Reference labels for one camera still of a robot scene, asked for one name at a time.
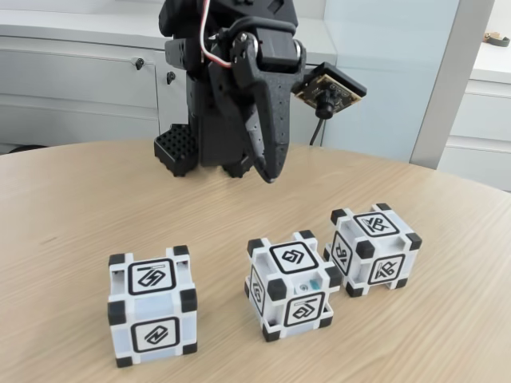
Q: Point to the white cube with nested-squares symbol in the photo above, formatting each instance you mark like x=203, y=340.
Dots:
x=293, y=287

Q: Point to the camera module on black bracket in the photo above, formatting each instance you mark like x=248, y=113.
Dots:
x=329, y=89

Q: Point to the black cabinet lock knob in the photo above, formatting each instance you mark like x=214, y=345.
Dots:
x=139, y=63
x=170, y=76

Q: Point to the white drawer unit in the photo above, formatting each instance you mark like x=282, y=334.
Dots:
x=487, y=119

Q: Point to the white cube with crossed-lines symbol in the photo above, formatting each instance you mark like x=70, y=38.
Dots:
x=375, y=251

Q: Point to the white cube with lightning symbol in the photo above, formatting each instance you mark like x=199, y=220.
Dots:
x=153, y=311

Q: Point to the long white cabinet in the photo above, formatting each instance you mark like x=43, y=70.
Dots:
x=80, y=88

